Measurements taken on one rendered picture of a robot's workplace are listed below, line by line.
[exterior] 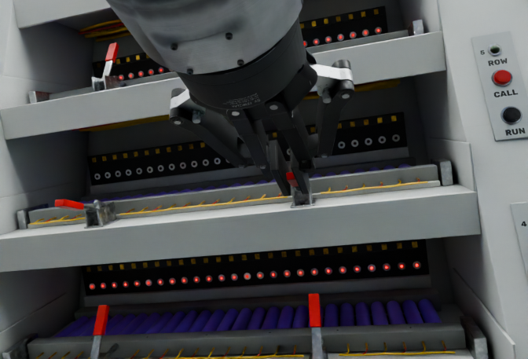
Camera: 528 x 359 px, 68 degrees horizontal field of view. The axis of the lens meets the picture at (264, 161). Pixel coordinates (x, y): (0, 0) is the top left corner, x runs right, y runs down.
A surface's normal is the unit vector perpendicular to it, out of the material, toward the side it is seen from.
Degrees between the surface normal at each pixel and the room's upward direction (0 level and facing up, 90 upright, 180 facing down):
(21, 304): 90
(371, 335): 109
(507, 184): 90
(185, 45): 169
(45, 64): 90
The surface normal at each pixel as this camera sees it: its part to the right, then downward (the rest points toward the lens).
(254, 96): 0.31, 0.83
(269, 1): 0.69, 0.57
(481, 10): -0.22, -0.25
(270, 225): -0.19, 0.09
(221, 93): -0.15, 0.91
